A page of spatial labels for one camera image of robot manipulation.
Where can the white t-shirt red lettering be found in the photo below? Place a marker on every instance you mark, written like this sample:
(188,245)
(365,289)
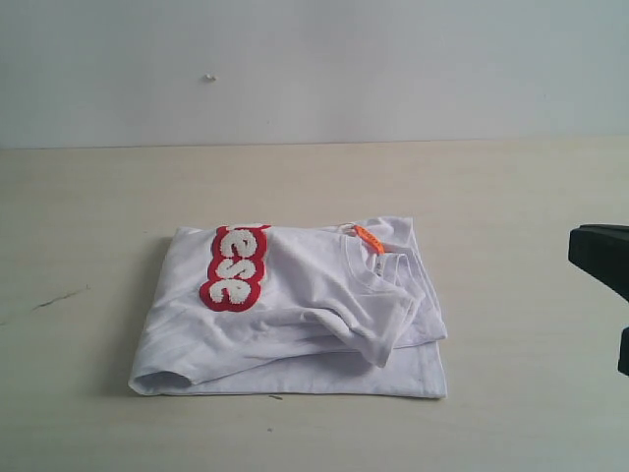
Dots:
(257,308)

